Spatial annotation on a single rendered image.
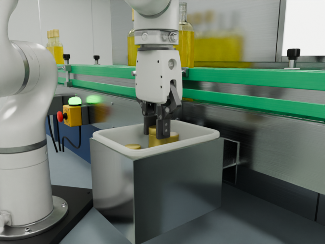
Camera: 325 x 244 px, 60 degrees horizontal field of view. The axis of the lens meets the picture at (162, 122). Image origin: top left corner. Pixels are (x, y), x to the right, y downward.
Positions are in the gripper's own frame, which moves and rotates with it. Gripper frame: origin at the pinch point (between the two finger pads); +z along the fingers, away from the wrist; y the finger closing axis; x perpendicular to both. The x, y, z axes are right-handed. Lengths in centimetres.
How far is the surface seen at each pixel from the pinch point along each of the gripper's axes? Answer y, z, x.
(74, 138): 73, 20, -10
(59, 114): 53, 5, 2
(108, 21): 604, -107, -311
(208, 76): 3.2, -9.3, -18.4
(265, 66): -0.2, -11.6, -37.6
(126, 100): 23.7, -2.0, -7.3
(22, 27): 606, -80, -116
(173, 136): 3.5, 4.1, -7.4
